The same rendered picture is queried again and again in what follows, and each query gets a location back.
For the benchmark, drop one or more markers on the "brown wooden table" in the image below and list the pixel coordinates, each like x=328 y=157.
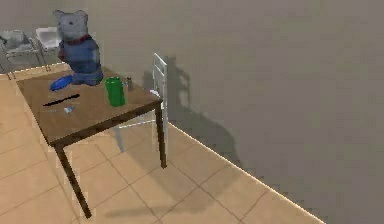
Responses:
x=93 y=110

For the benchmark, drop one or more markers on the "blue plate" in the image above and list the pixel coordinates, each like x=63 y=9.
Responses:
x=61 y=83

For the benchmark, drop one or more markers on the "small pale blue object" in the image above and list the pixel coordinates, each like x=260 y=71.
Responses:
x=69 y=109

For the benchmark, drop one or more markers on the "green cup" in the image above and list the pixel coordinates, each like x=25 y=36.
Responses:
x=115 y=91

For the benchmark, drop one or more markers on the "white chair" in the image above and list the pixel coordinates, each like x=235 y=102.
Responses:
x=48 y=38
x=160 y=76

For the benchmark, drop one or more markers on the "grey chair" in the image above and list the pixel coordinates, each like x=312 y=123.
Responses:
x=18 y=43

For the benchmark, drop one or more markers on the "grey teddy bear blue clothes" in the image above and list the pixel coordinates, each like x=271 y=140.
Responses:
x=80 y=50

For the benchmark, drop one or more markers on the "small grey shaker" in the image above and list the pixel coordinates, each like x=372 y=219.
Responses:
x=129 y=83

